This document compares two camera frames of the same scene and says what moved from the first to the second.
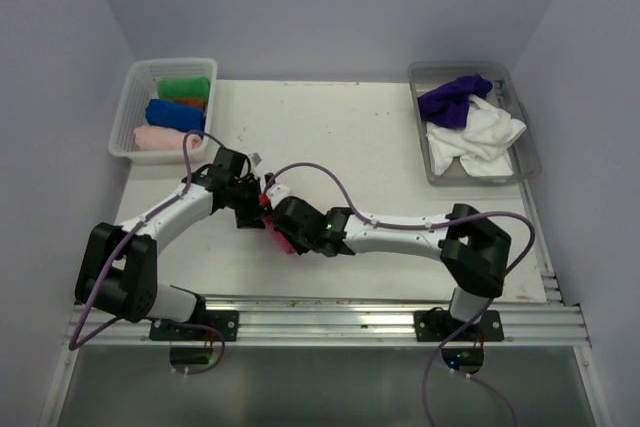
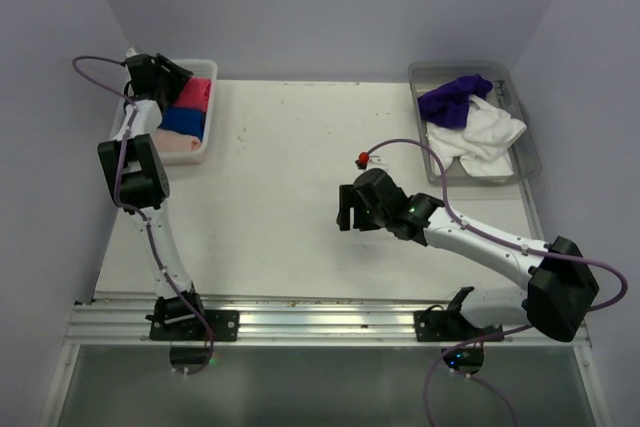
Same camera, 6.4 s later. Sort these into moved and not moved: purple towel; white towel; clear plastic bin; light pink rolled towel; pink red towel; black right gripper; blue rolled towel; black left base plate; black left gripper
Moved: black left gripper; black right gripper; pink red towel
Not moved: purple towel; light pink rolled towel; blue rolled towel; black left base plate; white towel; clear plastic bin
